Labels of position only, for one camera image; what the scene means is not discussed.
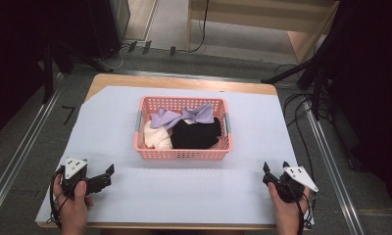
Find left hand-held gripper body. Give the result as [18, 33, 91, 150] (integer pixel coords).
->
[60, 158, 94, 201]

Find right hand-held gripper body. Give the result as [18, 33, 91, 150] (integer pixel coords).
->
[276, 165, 319, 204]

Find person's right hand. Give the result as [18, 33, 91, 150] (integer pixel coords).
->
[268, 182, 312, 235]

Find person's left hand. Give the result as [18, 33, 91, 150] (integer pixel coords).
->
[53, 179, 95, 235]

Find white table mat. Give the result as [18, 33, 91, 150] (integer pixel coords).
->
[35, 85, 316, 227]

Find black floor tape mark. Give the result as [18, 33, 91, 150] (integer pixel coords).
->
[61, 105, 76, 127]

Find white cloth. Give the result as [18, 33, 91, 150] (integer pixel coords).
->
[143, 119, 173, 151]

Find pink plastic basket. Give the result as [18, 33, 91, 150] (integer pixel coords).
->
[132, 95, 234, 162]

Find purple cloth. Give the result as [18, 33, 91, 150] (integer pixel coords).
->
[150, 102, 216, 130]

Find black cloth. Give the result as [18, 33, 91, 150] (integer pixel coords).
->
[170, 117, 223, 150]

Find black tripod stand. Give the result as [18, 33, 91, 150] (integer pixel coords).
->
[40, 35, 115, 105]
[260, 19, 340, 121]

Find wooden table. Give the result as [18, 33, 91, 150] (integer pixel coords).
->
[35, 72, 312, 231]

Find dark cabinet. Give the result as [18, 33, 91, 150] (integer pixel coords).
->
[85, 0, 132, 61]

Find light wooden shelf unit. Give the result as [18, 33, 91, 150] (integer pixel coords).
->
[186, 0, 341, 65]

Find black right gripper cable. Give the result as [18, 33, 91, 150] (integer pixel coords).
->
[281, 180, 315, 235]

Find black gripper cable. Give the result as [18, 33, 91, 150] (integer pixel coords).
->
[281, 180, 315, 235]
[48, 166, 67, 230]

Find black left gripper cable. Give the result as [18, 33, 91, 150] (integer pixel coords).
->
[48, 166, 67, 230]

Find metal floor rail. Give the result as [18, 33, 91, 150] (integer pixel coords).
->
[303, 97, 366, 235]
[0, 72, 65, 227]

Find black floor cables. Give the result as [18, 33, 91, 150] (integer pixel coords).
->
[273, 63, 319, 174]

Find white floor cable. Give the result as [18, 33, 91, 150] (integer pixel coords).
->
[97, 42, 133, 71]

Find hanging black cable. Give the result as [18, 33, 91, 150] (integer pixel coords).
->
[187, 0, 211, 54]

